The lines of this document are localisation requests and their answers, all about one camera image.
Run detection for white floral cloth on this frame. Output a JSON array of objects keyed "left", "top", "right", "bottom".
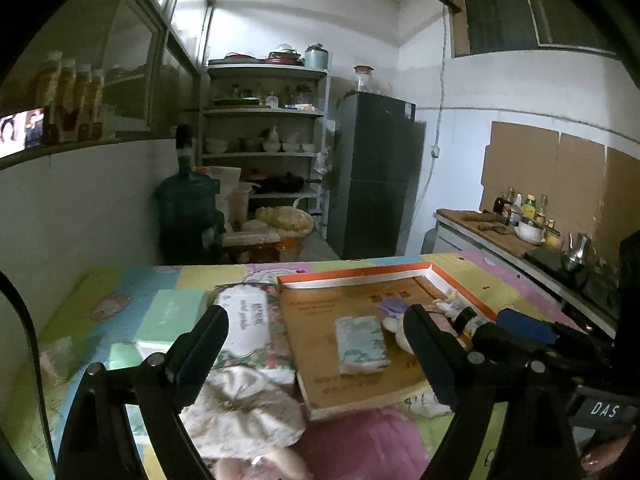
[{"left": 179, "top": 365, "right": 307, "bottom": 461}]

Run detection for outer window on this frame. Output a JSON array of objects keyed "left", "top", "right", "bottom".
[{"left": 447, "top": 0, "right": 618, "bottom": 58}]

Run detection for green foam pad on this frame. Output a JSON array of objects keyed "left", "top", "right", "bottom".
[{"left": 109, "top": 342, "right": 146, "bottom": 371}]

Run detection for red pans with lid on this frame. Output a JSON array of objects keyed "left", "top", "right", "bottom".
[{"left": 265, "top": 45, "right": 303, "bottom": 65}]

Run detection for white shelf rack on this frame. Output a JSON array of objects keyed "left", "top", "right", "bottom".
[{"left": 200, "top": 62, "right": 333, "bottom": 241}]

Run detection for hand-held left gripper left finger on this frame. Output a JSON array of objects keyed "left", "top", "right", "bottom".
[{"left": 57, "top": 304, "right": 231, "bottom": 480}]

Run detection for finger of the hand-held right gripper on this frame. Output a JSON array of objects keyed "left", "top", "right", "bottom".
[
  {"left": 495, "top": 306, "right": 617, "bottom": 357},
  {"left": 472, "top": 321, "right": 572, "bottom": 367}
]

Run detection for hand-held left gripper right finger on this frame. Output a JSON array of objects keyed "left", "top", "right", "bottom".
[{"left": 402, "top": 304, "right": 583, "bottom": 480}]

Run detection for dark green water jug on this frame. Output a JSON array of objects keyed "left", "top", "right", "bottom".
[{"left": 154, "top": 164, "right": 223, "bottom": 261}]

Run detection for white plastic bucket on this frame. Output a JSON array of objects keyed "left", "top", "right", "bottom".
[{"left": 227, "top": 182, "right": 253, "bottom": 223}]

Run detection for metal kettle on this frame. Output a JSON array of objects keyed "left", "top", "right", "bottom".
[{"left": 560, "top": 232, "right": 593, "bottom": 273}]

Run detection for dark grey fridge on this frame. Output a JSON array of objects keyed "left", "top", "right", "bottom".
[{"left": 327, "top": 91, "right": 426, "bottom": 260}]

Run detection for purple cloth piece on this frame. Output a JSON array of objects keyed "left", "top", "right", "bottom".
[{"left": 382, "top": 297, "right": 416, "bottom": 318}]

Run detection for cardboard box tray orange rim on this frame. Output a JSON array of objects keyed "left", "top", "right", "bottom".
[{"left": 276, "top": 261, "right": 503, "bottom": 422}]

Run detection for black water jug pump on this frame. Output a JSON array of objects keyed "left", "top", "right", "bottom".
[{"left": 175, "top": 124, "right": 193, "bottom": 161}]

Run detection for pale yellow sack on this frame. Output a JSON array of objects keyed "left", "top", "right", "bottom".
[{"left": 255, "top": 205, "right": 315, "bottom": 235}]

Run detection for group of condiment bottles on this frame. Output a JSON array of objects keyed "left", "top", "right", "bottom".
[{"left": 492, "top": 187, "right": 558, "bottom": 241}]

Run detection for phone with lit screen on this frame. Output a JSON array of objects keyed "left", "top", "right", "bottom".
[{"left": 0, "top": 107, "right": 46, "bottom": 158}]

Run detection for light blue enamel pot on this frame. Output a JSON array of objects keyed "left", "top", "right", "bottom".
[{"left": 304, "top": 44, "right": 330, "bottom": 71}]

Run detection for printed cartoon blanket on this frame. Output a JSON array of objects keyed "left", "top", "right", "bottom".
[{"left": 0, "top": 250, "right": 591, "bottom": 480}]

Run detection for white bowl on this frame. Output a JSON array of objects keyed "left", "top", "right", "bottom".
[{"left": 514, "top": 220, "right": 546, "bottom": 245}]

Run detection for yellow white barcode packet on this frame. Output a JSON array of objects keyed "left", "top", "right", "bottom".
[{"left": 432, "top": 290, "right": 496, "bottom": 343}]

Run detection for black wok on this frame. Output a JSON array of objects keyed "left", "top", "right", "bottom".
[{"left": 250, "top": 172, "right": 321, "bottom": 195}]

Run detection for kitchen counter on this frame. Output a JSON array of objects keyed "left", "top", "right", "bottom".
[{"left": 432, "top": 208, "right": 621, "bottom": 336}]

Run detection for orange sponge in plastic bag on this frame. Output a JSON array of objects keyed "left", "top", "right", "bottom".
[{"left": 40, "top": 337, "right": 76, "bottom": 386}]

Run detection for teal patterned tissue pack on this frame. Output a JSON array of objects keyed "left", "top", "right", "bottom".
[{"left": 334, "top": 315, "right": 392, "bottom": 376}]

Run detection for person's right hand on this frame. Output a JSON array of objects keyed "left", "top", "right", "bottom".
[{"left": 580, "top": 432, "right": 638, "bottom": 478}]

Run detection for mint green box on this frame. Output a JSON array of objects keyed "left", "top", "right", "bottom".
[{"left": 134, "top": 289, "right": 208, "bottom": 361}]

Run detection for cardboard sheets on wall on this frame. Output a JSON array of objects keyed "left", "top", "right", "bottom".
[{"left": 480, "top": 121, "right": 640, "bottom": 261}]

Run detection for glazed interior window frame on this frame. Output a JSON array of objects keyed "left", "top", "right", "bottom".
[{"left": 0, "top": 0, "right": 211, "bottom": 171}]

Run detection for large floral tissue pack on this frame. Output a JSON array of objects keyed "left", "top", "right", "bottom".
[{"left": 214, "top": 284, "right": 297, "bottom": 386}]

